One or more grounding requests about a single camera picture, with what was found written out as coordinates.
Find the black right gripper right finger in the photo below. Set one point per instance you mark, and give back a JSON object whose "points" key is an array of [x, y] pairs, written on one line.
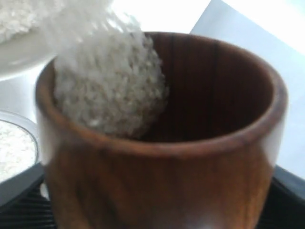
{"points": [[285, 203]]}

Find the round metal rice tray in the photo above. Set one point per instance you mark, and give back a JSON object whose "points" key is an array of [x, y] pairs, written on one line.
{"points": [[18, 145]]}

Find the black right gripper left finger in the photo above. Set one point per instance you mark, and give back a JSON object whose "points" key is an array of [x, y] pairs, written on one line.
{"points": [[21, 204]]}

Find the white ceramic rice bowl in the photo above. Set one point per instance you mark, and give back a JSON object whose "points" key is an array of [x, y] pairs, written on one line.
{"points": [[33, 31]]}

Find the brown wooden cup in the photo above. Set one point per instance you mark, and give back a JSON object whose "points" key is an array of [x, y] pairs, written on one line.
{"points": [[207, 163]]}

